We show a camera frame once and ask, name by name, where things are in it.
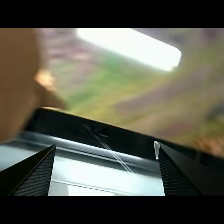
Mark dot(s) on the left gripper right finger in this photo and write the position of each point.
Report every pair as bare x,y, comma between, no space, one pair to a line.
186,176

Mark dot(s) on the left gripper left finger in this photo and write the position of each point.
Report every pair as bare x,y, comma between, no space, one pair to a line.
31,178

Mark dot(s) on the brown garment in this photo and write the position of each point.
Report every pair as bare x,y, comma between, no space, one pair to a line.
16,83

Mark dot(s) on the silver frame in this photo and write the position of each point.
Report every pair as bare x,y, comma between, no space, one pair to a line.
100,173

